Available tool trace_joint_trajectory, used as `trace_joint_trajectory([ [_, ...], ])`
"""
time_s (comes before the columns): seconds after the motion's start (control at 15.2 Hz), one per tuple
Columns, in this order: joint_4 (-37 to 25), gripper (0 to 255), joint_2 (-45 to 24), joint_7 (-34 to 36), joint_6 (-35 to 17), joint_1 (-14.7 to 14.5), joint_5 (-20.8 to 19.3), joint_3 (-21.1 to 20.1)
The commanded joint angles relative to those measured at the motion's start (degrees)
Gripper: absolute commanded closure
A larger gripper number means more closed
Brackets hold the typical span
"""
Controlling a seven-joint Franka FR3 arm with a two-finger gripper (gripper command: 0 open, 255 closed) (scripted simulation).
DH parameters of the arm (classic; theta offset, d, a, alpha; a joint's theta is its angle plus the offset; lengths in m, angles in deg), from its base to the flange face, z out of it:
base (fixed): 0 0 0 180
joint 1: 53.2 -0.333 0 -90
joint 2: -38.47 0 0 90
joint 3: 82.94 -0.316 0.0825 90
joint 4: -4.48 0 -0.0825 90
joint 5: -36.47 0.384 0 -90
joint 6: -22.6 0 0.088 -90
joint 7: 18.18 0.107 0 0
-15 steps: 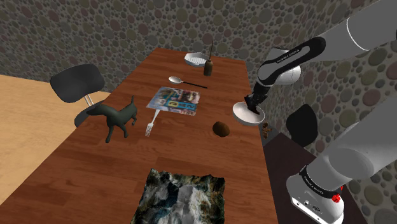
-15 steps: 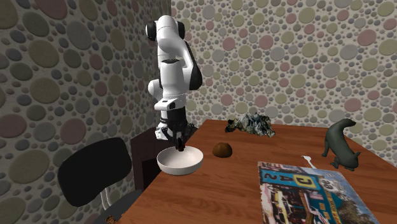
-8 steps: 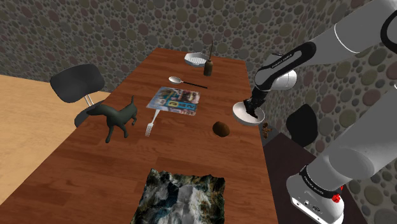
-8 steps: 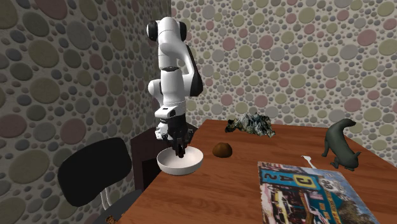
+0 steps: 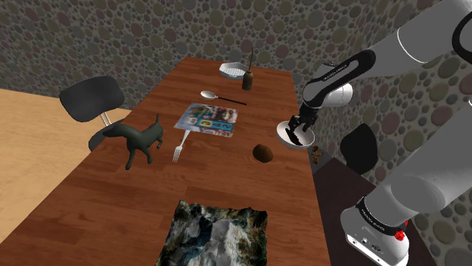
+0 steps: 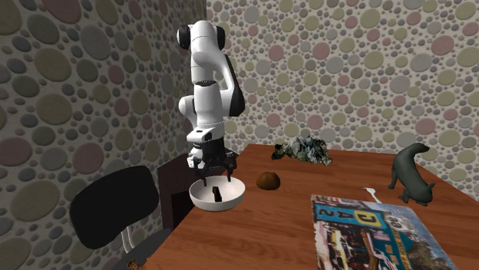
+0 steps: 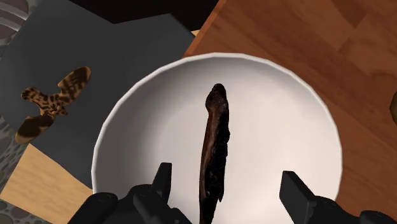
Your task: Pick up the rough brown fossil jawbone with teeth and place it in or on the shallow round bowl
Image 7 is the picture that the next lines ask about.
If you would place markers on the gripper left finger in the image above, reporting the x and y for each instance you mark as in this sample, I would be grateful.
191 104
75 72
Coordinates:
145 201

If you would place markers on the white bowl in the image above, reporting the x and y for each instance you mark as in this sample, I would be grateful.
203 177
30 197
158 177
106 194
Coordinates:
270 124

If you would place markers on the spotted brown animal figure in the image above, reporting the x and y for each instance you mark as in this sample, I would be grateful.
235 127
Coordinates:
49 102

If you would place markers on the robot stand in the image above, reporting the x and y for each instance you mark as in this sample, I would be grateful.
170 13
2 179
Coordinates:
124 62

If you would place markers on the dark brown elongated object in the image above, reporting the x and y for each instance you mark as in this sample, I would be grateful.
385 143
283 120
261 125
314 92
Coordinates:
214 139

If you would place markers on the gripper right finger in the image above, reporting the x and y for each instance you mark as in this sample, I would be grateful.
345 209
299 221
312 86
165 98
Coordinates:
304 204

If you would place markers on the olive brown round object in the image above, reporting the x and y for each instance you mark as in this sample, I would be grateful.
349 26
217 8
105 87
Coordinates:
394 107

